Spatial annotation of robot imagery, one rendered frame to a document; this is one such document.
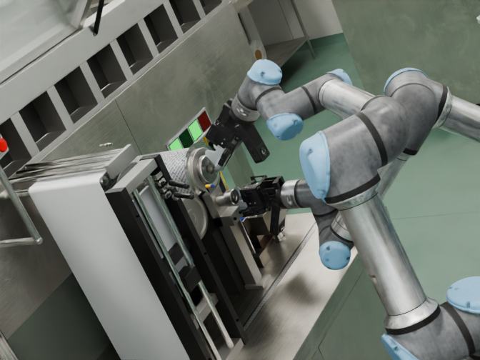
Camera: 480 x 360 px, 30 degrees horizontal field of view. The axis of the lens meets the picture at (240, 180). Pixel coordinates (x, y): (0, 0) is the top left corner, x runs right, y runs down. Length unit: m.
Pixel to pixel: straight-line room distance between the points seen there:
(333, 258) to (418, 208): 2.26
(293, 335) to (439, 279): 1.73
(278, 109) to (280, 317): 0.54
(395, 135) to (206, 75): 1.35
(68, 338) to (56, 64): 0.73
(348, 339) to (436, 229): 1.86
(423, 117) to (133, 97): 0.96
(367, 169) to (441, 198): 2.74
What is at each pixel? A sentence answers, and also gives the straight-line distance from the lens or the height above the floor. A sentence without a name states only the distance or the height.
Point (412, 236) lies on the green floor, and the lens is 4.22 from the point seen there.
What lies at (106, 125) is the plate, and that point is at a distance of 2.58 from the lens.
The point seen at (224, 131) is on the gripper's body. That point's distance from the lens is 2.24.
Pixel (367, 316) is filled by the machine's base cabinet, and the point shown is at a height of 0.71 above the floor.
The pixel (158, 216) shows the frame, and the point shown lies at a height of 1.31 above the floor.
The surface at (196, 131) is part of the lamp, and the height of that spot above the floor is 1.18.
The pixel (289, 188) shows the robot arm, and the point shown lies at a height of 1.14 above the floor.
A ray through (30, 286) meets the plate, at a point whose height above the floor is 1.20.
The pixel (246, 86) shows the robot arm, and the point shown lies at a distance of 2.14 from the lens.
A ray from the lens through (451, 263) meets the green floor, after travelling 3.94.
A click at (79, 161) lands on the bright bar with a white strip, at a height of 1.46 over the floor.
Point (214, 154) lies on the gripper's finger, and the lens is 2.30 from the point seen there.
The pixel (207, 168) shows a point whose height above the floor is 1.26.
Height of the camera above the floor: 2.08
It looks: 22 degrees down
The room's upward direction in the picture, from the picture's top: 24 degrees counter-clockwise
